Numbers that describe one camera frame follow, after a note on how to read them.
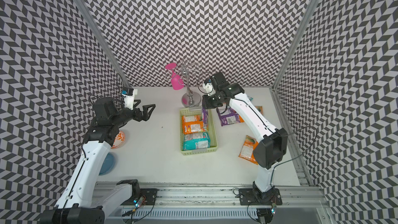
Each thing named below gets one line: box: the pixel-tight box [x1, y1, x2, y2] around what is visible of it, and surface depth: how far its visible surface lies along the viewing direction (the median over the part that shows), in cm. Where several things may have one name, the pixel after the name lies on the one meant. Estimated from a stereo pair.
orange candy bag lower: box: [238, 134, 259, 166], surface depth 88 cm
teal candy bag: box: [182, 132, 211, 151], surface depth 90 cm
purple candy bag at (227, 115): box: [217, 105, 241, 127], surface depth 101 cm
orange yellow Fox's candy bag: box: [181, 115, 204, 135], surface depth 98 cm
